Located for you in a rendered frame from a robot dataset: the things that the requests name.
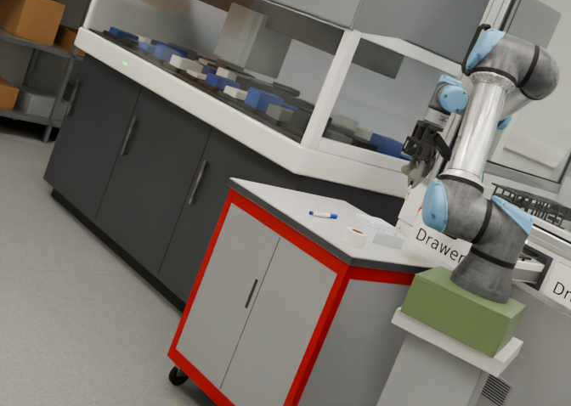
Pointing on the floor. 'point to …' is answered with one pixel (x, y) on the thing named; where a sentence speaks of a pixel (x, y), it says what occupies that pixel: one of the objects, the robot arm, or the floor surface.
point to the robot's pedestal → (439, 368)
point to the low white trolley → (293, 305)
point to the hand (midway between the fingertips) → (413, 184)
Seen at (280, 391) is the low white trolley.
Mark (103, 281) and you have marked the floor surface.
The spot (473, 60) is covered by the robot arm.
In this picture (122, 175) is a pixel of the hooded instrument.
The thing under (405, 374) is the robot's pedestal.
